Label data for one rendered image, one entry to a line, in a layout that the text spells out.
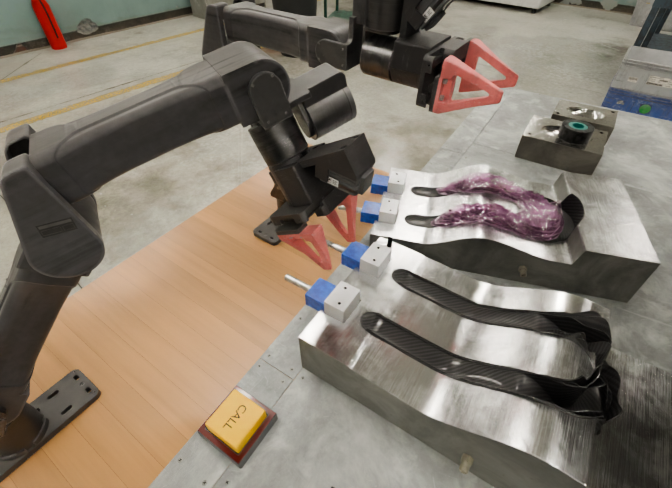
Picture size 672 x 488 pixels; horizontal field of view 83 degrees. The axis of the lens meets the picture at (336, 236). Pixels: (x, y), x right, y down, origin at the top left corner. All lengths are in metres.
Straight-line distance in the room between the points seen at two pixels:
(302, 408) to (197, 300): 0.30
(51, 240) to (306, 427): 0.41
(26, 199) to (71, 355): 0.44
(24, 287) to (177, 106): 0.24
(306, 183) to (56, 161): 0.24
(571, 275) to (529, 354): 0.29
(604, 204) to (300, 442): 0.72
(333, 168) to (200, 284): 0.47
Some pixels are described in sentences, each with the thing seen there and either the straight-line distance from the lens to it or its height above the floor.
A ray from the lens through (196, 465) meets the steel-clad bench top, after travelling 0.64.
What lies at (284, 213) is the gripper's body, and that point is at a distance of 0.47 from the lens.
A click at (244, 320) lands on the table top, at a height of 0.80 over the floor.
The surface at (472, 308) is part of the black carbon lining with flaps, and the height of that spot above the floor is 0.88.
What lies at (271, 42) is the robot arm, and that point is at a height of 1.19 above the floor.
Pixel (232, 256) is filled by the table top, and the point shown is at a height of 0.80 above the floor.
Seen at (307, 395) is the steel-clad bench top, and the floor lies 0.80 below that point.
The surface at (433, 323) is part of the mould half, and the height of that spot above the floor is 0.88.
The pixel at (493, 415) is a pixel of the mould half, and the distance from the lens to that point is 0.54.
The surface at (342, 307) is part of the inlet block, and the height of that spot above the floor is 0.92.
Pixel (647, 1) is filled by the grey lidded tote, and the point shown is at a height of 0.29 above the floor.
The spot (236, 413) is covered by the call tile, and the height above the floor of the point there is 0.84.
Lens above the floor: 1.38
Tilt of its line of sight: 43 degrees down
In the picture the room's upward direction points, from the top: straight up
